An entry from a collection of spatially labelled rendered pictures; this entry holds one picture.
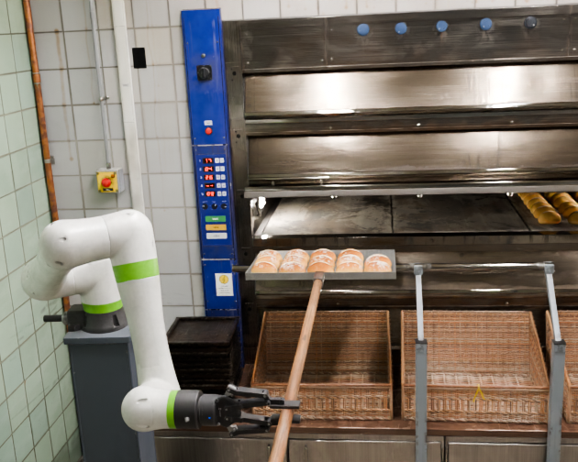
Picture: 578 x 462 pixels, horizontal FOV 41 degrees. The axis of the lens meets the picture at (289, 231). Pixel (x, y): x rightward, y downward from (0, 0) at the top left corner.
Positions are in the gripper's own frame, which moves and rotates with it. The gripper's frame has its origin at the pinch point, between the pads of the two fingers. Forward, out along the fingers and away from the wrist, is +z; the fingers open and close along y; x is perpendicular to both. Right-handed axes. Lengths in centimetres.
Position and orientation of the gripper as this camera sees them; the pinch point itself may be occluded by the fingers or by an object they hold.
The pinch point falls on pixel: (285, 411)
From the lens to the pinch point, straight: 186.9
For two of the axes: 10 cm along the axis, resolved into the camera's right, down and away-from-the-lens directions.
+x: -1.1, 2.7, -9.6
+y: 0.4, 9.6, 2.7
